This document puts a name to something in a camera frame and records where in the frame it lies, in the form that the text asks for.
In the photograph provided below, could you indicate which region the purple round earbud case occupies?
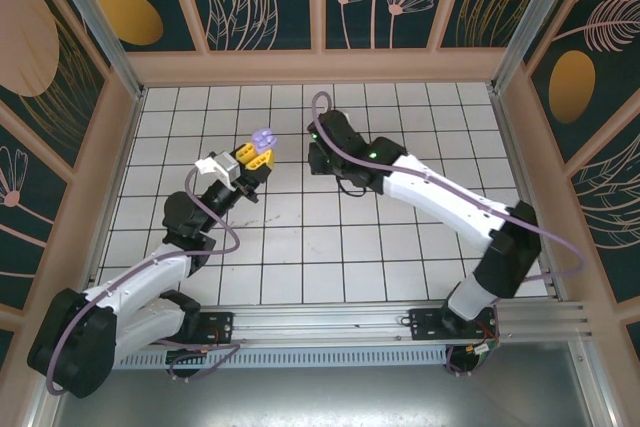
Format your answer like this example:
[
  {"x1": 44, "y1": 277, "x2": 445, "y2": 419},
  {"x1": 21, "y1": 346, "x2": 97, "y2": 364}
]
[{"x1": 251, "y1": 127, "x2": 280, "y2": 152}]

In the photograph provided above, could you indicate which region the brushed metal base sheet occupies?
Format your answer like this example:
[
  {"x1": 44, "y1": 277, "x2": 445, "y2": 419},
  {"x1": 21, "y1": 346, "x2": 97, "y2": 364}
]
[{"x1": 49, "y1": 365, "x2": 597, "y2": 427}]

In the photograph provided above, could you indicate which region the green circuit board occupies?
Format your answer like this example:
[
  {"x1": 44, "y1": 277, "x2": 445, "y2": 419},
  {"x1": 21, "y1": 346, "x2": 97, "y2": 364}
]
[{"x1": 467, "y1": 341, "x2": 501, "y2": 363}]

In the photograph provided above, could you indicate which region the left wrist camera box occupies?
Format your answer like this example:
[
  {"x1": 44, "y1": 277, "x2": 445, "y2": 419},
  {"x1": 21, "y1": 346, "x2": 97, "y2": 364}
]
[{"x1": 193, "y1": 150, "x2": 242, "y2": 186}]

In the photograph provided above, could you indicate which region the aluminium rail frame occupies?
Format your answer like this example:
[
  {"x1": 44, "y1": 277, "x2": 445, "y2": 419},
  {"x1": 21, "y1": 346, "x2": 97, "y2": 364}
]
[{"x1": 47, "y1": 301, "x2": 600, "y2": 349}]

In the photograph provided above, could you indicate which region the slotted grey cable duct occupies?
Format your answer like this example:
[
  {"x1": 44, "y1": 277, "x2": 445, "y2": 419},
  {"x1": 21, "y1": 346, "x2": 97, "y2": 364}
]
[{"x1": 67, "y1": 349, "x2": 450, "y2": 369}]

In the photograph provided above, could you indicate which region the aluminium corner post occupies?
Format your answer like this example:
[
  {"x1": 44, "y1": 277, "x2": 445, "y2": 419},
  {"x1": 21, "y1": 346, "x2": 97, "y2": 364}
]
[
  {"x1": 38, "y1": 0, "x2": 147, "y2": 101},
  {"x1": 488, "y1": 0, "x2": 604, "y2": 96}
]

